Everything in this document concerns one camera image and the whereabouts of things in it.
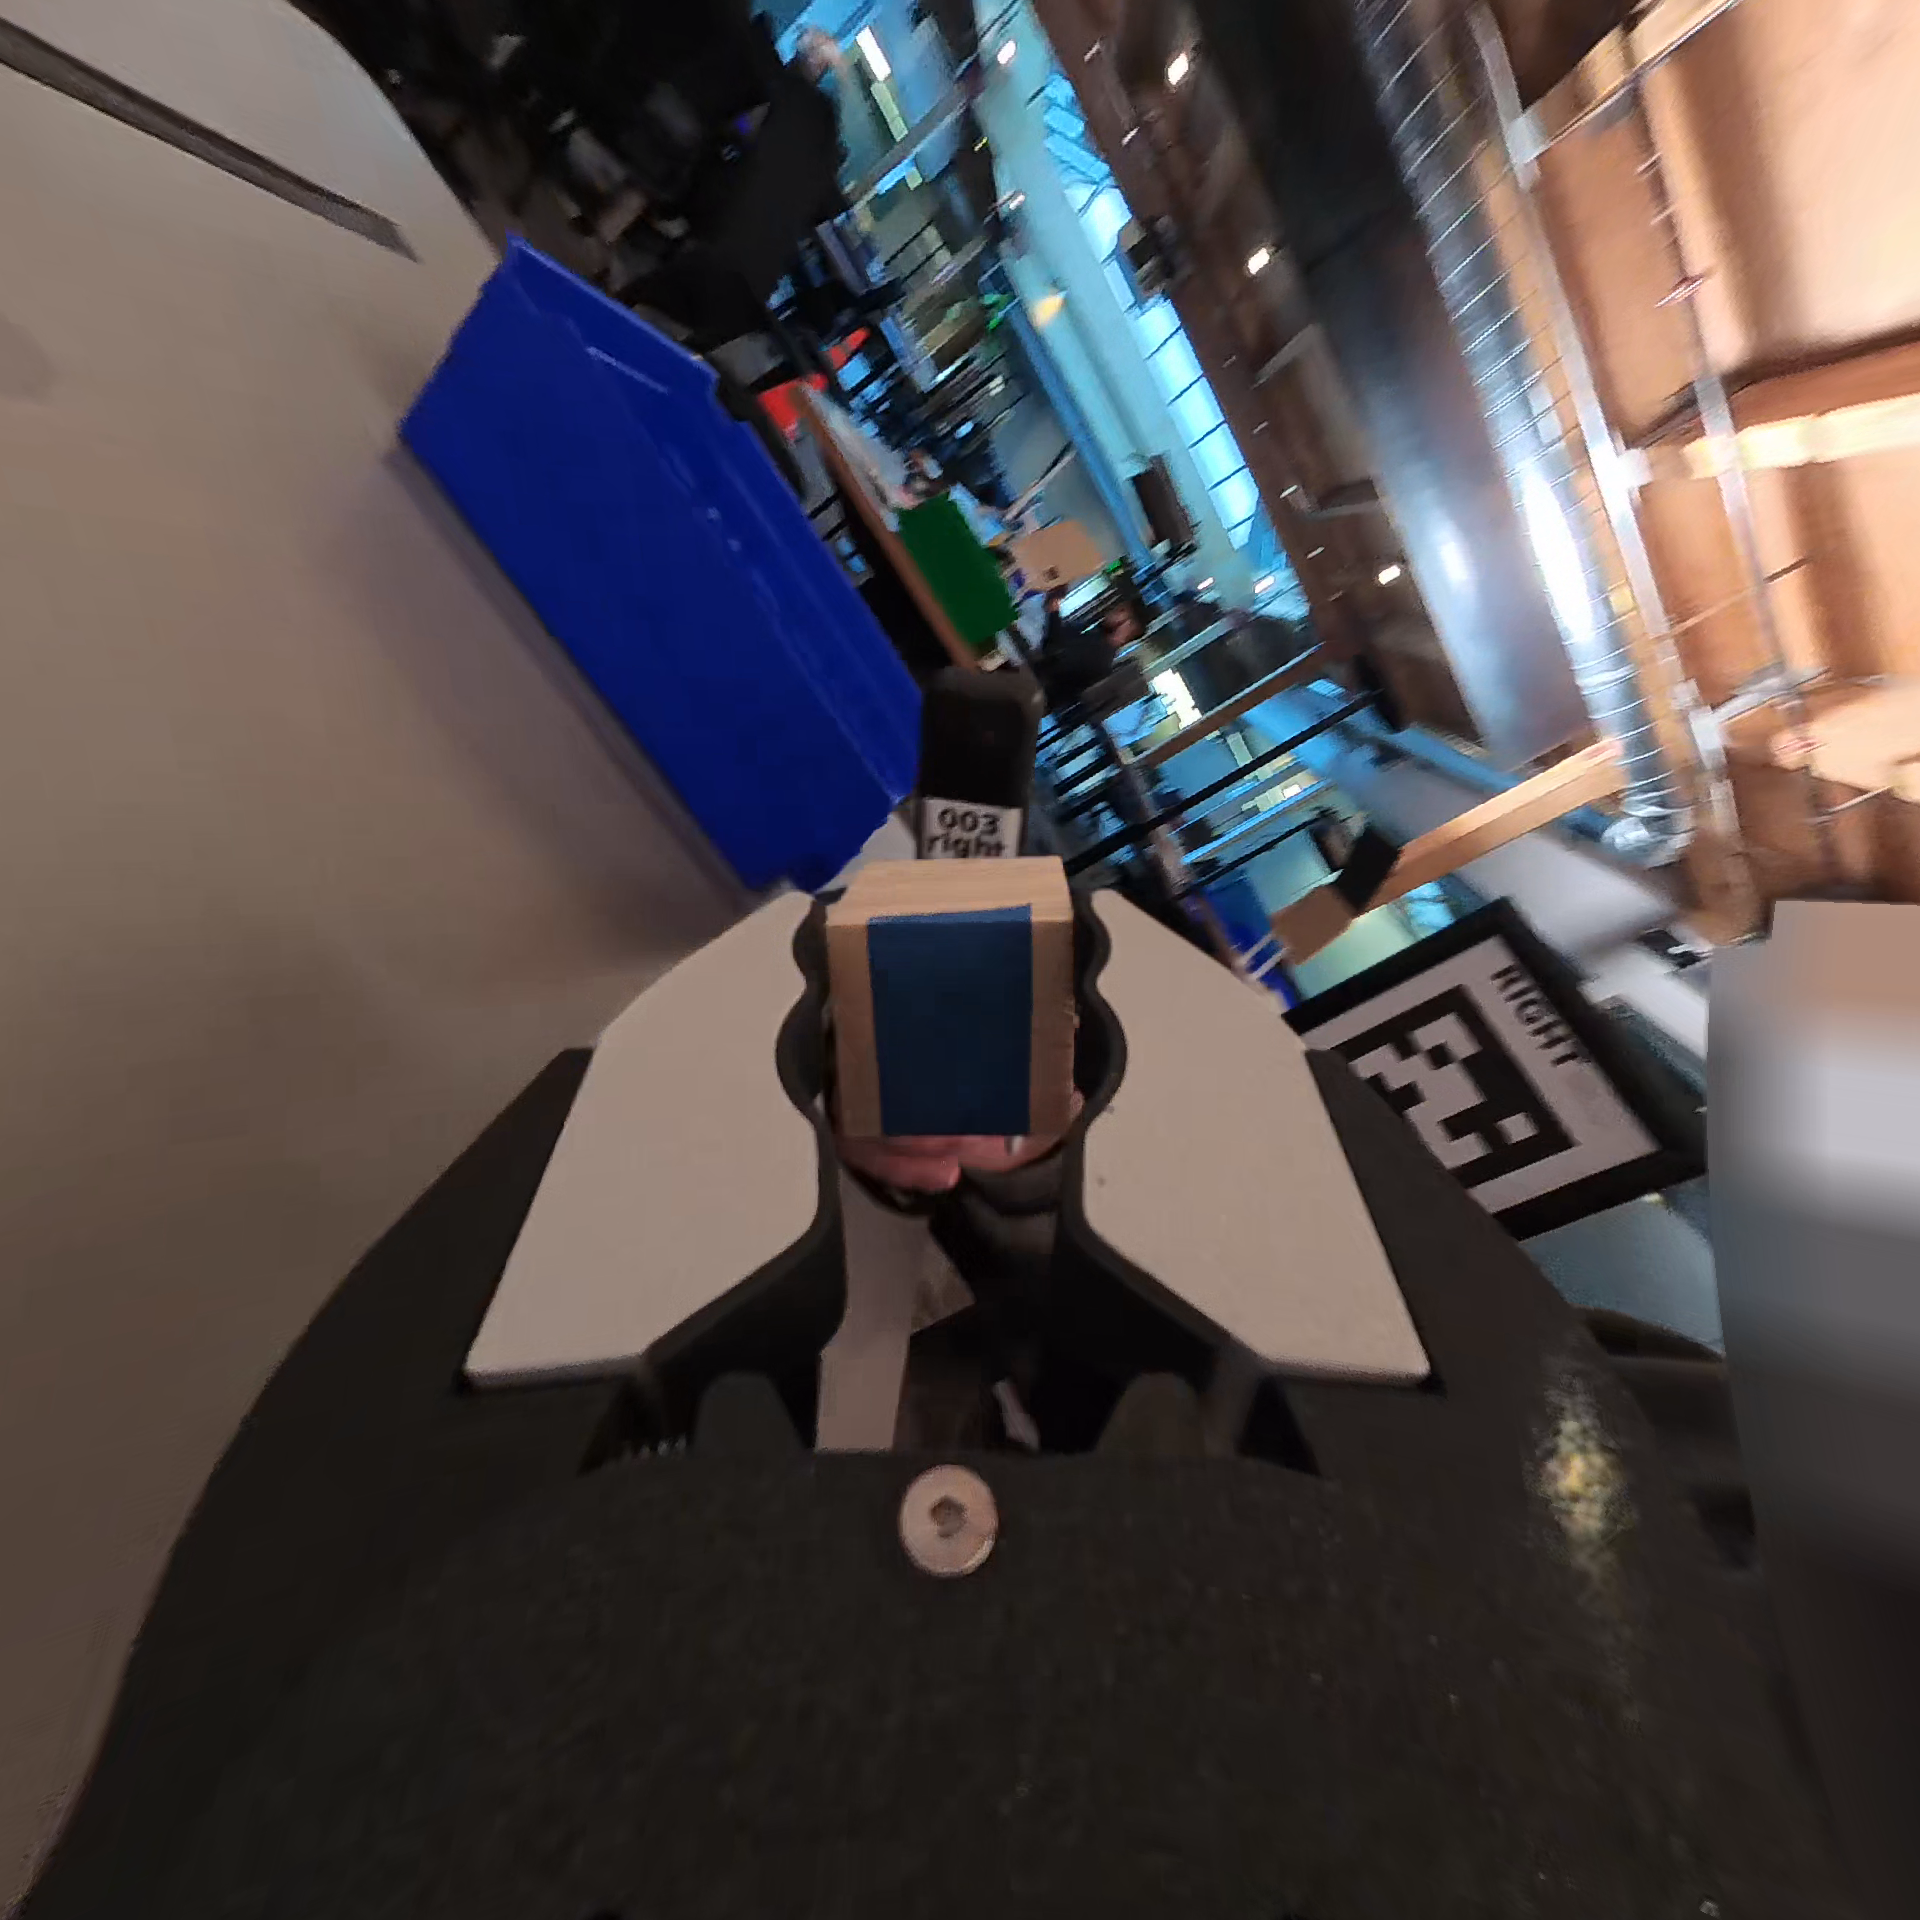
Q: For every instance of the ribbed silver ventilation duct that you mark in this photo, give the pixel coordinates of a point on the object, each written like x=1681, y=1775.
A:
x=1588, y=568

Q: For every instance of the person's right hand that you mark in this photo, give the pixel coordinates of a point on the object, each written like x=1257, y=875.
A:
x=946, y=1166

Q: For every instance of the grey desk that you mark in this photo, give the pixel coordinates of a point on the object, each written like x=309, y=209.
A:
x=227, y=753

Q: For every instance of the wooden cube with blue stripe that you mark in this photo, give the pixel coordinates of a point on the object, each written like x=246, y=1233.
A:
x=952, y=1005

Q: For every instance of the green panel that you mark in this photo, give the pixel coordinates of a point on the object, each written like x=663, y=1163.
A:
x=960, y=579

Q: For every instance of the blue plastic bin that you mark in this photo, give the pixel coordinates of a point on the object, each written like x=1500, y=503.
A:
x=643, y=559

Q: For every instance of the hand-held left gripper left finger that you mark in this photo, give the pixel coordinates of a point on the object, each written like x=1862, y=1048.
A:
x=661, y=1182

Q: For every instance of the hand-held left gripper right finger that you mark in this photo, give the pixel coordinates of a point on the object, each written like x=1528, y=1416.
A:
x=1247, y=1182

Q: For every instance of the black and white tag poster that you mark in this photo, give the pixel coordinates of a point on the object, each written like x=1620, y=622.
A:
x=1484, y=1079

